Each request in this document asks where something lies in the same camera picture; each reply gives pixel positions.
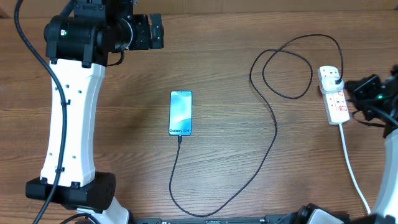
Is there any Samsung Galaxy smartphone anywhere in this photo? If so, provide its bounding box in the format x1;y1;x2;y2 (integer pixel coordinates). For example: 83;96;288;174
169;90;193;136

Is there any black USB charging cable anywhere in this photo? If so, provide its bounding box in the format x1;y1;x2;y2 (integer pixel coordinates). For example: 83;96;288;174
169;34;345;218

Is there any white power strip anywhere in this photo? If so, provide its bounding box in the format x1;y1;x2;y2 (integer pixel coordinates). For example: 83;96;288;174
317;66;350;125

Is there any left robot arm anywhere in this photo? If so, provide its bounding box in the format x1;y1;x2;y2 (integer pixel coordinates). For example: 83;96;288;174
25;1;164;223

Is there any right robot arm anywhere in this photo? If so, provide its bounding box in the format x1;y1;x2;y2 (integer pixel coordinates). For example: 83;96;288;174
345;65;397;223

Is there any white charger plug adapter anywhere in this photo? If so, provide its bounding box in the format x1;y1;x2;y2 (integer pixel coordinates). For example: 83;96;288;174
320;78;344;95

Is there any white power strip cord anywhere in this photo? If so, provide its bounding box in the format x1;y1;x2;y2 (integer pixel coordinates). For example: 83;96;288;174
338;123;371;215

